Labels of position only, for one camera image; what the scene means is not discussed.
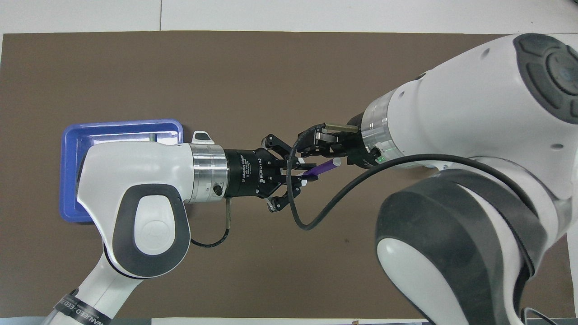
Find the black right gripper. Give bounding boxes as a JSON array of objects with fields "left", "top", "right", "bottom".
[{"left": 297, "top": 112, "right": 367, "bottom": 170}]

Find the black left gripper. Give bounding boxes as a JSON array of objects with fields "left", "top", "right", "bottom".
[{"left": 224, "top": 133, "right": 319, "bottom": 213}]

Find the purple marker pen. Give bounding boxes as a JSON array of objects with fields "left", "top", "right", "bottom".
[{"left": 303, "top": 158, "right": 341, "bottom": 177}]

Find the brown table mat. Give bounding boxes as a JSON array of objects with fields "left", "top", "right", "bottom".
[{"left": 0, "top": 31, "right": 576, "bottom": 319}]

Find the blue plastic tray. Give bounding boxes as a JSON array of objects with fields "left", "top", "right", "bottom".
[{"left": 60, "top": 119, "right": 184, "bottom": 223}]

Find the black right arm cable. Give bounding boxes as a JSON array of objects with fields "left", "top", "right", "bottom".
[{"left": 287, "top": 123, "right": 472, "bottom": 231}]

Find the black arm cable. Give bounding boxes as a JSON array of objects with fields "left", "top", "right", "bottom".
[
  {"left": 190, "top": 198, "right": 233, "bottom": 247},
  {"left": 287, "top": 123, "right": 472, "bottom": 231}
]

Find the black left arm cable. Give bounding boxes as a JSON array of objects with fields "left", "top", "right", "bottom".
[{"left": 190, "top": 198, "right": 233, "bottom": 247}]

